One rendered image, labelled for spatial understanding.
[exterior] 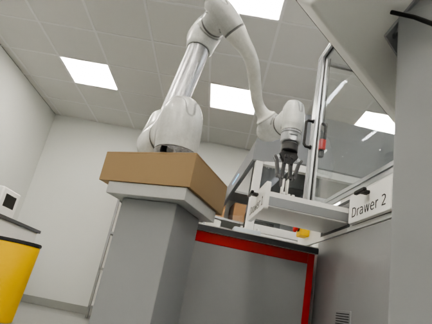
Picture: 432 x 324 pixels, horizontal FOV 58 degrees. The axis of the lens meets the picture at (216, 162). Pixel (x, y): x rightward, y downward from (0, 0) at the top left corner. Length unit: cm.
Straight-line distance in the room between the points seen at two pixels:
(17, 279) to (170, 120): 262
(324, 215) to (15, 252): 275
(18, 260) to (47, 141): 328
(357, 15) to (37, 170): 609
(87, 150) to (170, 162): 525
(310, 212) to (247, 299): 45
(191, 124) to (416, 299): 96
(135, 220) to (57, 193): 512
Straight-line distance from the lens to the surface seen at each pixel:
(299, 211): 154
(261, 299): 172
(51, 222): 628
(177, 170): 121
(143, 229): 125
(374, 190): 142
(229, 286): 169
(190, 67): 176
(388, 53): 88
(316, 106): 237
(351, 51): 80
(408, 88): 75
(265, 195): 150
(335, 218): 159
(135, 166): 128
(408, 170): 68
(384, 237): 135
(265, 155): 258
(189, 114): 139
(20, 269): 374
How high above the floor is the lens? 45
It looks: 20 degrees up
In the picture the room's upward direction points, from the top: 11 degrees clockwise
